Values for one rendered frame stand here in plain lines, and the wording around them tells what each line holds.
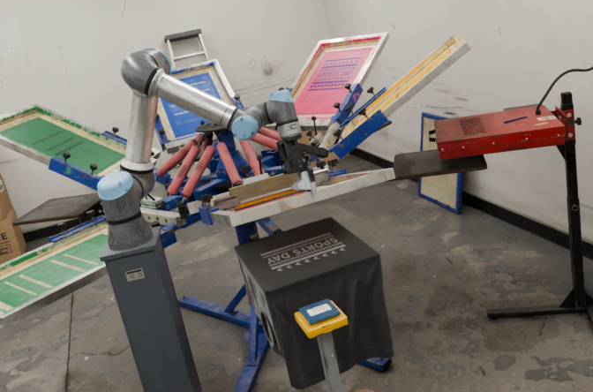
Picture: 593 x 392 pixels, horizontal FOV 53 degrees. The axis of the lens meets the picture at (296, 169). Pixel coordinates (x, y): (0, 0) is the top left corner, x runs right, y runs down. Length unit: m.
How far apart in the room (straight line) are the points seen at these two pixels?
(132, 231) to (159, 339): 0.40
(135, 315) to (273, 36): 4.98
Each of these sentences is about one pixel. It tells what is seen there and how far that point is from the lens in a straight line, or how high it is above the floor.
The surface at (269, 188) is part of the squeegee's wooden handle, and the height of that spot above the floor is 1.14.
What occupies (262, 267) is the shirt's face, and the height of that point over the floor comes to 0.95.
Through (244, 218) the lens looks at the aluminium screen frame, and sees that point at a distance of 1.90.
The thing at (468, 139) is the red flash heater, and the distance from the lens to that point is 2.92.
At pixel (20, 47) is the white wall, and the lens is 6.50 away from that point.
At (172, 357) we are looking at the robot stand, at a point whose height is 0.78.
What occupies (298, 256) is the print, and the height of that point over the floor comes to 0.95.
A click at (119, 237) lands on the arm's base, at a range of 2.06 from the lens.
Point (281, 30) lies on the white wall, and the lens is 6.78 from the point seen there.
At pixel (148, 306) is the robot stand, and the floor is 0.98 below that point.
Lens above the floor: 1.88
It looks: 16 degrees down
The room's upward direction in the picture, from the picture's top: 11 degrees counter-clockwise
